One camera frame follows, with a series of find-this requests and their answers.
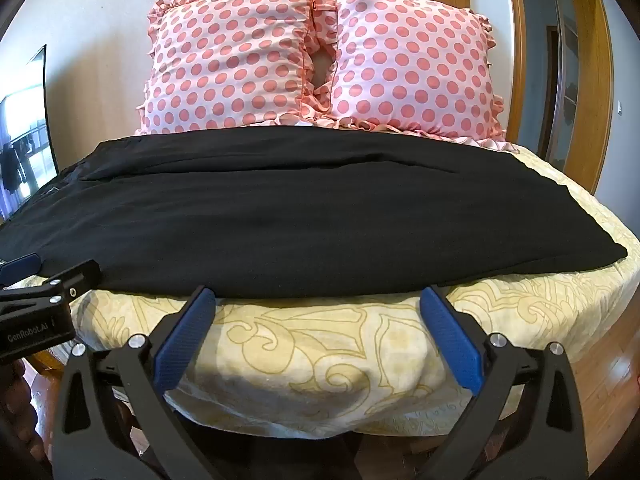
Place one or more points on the pink polka dot pillow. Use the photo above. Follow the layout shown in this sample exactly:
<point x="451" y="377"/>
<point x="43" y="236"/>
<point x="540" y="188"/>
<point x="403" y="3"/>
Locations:
<point x="227" y="60"/>
<point x="410" y="60"/>

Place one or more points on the television screen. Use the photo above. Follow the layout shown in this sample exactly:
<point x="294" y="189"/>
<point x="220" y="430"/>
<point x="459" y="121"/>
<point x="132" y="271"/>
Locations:
<point x="25" y="150"/>

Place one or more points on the wooden door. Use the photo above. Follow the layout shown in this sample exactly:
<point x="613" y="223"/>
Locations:
<point x="595" y="75"/>

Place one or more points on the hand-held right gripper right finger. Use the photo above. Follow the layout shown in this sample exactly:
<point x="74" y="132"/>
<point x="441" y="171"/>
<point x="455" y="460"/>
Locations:
<point x="450" y="332"/>

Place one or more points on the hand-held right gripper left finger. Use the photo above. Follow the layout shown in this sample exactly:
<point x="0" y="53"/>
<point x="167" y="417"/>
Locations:
<point x="186" y="332"/>

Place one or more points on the bed with yellow patterned sheet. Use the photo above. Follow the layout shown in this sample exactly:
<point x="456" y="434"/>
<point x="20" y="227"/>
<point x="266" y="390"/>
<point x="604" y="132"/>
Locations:
<point x="310" y="350"/>

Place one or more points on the person's left hand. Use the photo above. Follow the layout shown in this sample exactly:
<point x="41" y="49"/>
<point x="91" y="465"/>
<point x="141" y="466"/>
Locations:
<point x="22" y="410"/>

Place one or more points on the wooden door frame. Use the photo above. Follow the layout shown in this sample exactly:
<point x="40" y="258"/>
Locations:
<point x="515" y="50"/>

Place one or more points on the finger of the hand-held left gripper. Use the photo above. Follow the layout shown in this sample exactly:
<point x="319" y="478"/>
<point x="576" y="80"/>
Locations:
<point x="75" y="280"/>
<point x="22" y="264"/>

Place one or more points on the black pants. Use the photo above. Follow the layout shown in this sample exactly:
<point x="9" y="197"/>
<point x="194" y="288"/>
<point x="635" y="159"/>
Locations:
<point x="300" y="210"/>

